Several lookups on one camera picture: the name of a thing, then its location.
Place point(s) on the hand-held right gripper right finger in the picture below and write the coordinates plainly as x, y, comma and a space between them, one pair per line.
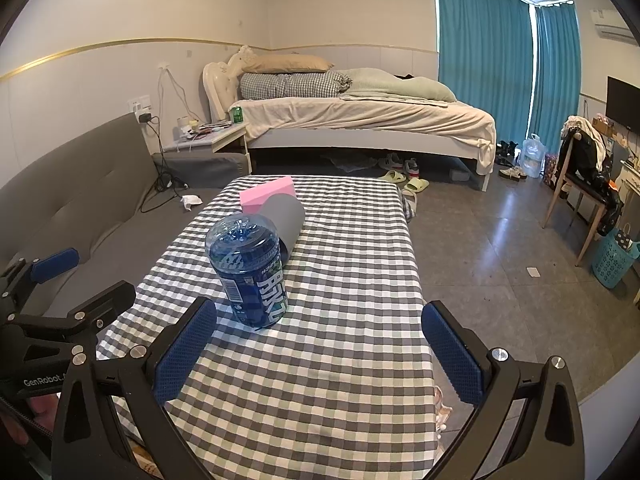
452, 355

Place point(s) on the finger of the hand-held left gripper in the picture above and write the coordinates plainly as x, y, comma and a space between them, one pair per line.
54, 263
102, 304

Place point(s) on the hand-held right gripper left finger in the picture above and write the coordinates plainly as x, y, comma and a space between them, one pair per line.
182, 355

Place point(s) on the grey cup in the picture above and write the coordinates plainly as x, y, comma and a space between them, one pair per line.
287, 220

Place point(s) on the person's left hand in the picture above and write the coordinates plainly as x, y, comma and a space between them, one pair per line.
42, 409

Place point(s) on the grey sofa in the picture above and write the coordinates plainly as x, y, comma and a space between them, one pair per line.
75, 185

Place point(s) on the blue translucent plastic bottle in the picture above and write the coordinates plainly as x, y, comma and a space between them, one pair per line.
250, 275

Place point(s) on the white paper scrap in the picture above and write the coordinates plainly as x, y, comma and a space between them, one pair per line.
533, 271

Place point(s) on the grey checkered tablecloth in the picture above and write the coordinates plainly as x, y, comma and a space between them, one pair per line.
330, 320

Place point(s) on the crumpled white tissue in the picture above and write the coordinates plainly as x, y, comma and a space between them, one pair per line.
190, 201

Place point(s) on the striped slipper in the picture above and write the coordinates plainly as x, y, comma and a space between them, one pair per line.
410, 205

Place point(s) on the light green slipper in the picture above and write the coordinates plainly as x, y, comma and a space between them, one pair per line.
393, 176
416, 185

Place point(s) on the pink box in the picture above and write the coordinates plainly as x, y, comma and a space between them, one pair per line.
267, 194

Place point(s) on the blue laundry basket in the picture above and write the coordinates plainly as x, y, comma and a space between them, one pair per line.
612, 262

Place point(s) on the white sneaker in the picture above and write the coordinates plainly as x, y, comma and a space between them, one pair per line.
513, 173

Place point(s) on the white jar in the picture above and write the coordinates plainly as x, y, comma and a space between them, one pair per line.
184, 121

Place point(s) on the grey sneaker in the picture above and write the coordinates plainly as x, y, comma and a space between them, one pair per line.
411, 166

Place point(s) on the wooden chair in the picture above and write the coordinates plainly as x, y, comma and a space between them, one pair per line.
570, 195

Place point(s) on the dotted gift bag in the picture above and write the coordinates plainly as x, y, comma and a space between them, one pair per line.
625, 241

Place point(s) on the white nightstand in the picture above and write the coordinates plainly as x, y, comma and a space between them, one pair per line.
227, 137

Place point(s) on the clear water jug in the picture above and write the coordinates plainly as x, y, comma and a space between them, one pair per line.
533, 160

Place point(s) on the black shoes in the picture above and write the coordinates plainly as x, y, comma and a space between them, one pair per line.
505, 149

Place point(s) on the green can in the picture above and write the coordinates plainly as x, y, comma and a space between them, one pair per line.
236, 116

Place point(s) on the black jacket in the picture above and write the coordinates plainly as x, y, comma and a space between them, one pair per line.
585, 160

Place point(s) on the white bed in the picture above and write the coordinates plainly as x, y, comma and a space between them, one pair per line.
360, 137

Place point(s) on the beige bed sheet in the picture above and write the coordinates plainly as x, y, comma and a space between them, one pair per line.
370, 117

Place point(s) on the white garment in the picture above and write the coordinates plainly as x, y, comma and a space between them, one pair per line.
590, 132

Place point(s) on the light green blanket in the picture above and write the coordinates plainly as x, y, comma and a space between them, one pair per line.
395, 87

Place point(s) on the checkered folded quilt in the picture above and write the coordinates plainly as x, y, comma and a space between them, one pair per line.
292, 85

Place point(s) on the beige pillow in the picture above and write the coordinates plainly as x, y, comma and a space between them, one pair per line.
285, 63

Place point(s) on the black television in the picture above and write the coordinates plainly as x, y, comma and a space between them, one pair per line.
624, 105

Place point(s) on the wide teal curtain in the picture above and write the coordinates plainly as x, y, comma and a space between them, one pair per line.
480, 50

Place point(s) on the narrow teal curtain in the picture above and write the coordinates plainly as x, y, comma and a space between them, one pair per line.
557, 65

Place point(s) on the white air conditioner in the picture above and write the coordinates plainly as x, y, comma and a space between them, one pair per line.
612, 22

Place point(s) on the black wall charger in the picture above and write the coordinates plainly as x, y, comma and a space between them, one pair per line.
145, 118

